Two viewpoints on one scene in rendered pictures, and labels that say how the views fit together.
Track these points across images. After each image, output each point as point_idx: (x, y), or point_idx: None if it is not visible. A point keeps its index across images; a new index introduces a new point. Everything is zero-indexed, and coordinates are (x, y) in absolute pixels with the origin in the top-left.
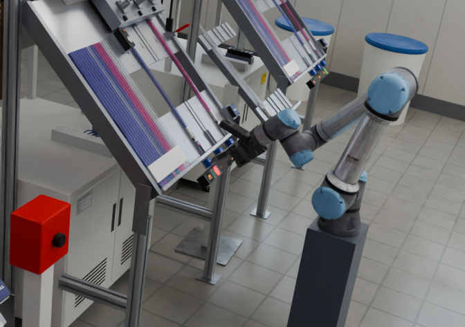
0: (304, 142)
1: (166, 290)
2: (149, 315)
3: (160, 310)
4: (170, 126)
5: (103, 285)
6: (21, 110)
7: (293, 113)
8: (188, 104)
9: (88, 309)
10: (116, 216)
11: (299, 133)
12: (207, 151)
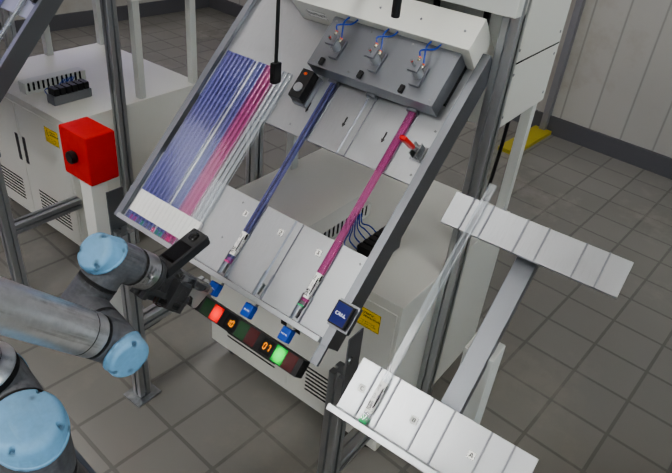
0: (68, 295)
1: (295, 470)
2: (243, 437)
3: (251, 451)
4: (231, 208)
5: (272, 371)
6: (447, 199)
7: (94, 246)
8: (300, 229)
9: (270, 382)
10: None
11: (80, 281)
12: (217, 274)
